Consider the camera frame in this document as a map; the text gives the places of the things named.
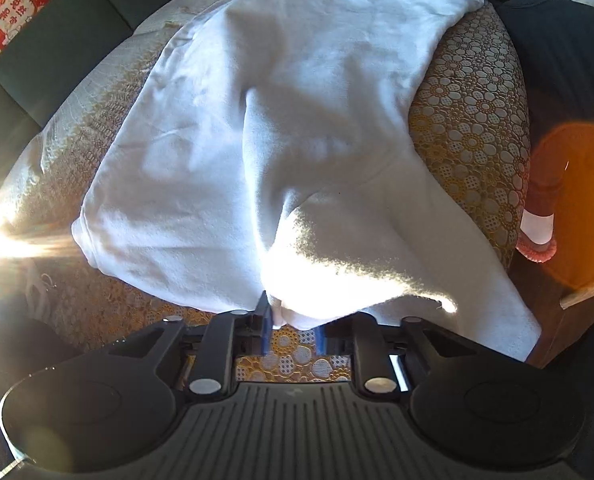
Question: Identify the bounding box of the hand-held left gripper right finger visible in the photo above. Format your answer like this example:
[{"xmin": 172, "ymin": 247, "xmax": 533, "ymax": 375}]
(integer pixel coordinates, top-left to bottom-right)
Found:
[{"xmin": 317, "ymin": 312, "xmax": 478, "ymax": 395}]

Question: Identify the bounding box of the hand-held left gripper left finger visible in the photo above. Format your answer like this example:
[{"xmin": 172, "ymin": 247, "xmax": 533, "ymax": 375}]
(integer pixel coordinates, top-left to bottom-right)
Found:
[{"xmin": 104, "ymin": 292, "xmax": 275, "ymax": 396}]

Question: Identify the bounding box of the white sweatshirt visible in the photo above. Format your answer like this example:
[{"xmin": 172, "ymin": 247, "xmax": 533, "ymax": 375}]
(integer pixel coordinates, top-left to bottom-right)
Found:
[{"xmin": 71, "ymin": 0, "xmax": 542, "ymax": 364}]

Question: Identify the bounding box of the person's leg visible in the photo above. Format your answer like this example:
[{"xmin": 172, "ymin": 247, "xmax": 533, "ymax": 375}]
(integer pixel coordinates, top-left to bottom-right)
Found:
[{"xmin": 492, "ymin": 0, "xmax": 594, "ymax": 244}]

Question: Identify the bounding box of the pink slipper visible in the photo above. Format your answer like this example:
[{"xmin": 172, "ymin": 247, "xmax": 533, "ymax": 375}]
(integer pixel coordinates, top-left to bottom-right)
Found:
[{"xmin": 515, "ymin": 236, "xmax": 558, "ymax": 266}]

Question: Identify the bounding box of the wooden stool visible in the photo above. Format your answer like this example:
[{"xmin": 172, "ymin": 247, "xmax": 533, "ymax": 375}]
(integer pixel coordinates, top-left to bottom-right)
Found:
[{"xmin": 527, "ymin": 260, "xmax": 594, "ymax": 367}]

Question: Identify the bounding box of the dark green sofa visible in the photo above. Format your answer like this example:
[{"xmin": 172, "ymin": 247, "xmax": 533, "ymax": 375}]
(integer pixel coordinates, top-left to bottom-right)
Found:
[{"xmin": 0, "ymin": 0, "xmax": 258, "ymax": 176}]

